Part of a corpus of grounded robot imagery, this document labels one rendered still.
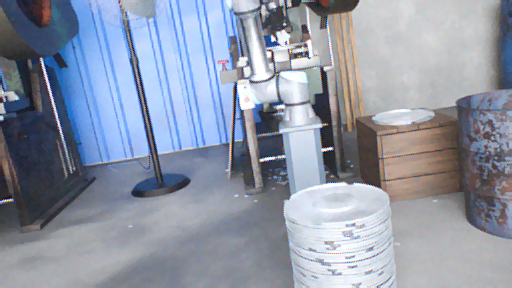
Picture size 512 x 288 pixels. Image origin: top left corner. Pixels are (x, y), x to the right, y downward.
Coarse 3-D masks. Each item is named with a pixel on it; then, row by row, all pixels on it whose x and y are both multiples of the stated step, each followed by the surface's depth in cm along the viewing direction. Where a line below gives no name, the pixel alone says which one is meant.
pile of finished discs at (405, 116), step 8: (392, 112) 223; (400, 112) 220; (408, 112) 218; (416, 112) 214; (424, 112) 211; (432, 112) 208; (376, 120) 210; (384, 120) 207; (392, 120) 204; (400, 120) 202; (408, 120) 199; (416, 120) 197; (424, 120) 197
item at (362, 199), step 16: (304, 192) 130; (320, 192) 128; (336, 192) 126; (352, 192) 124; (368, 192) 122; (384, 192) 119; (288, 208) 119; (304, 208) 118; (320, 208) 115; (336, 208) 113; (352, 208) 113; (368, 208) 111; (384, 208) 109; (320, 224) 106; (336, 224) 105
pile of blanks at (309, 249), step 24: (288, 216) 114; (384, 216) 110; (312, 240) 108; (336, 240) 106; (360, 240) 106; (384, 240) 110; (312, 264) 111; (336, 264) 107; (360, 264) 107; (384, 264) 111
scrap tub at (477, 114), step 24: (480, 96) 176; (504, 96) 175; (480, 120) 149; (504, 120) 142; (480, 144) 151; (504, 144) 144; (480, 168) 154; (504, 168) 147; (480, 192) 156; (504, 192) 149; (480, 216) 160; (504, 216) 152
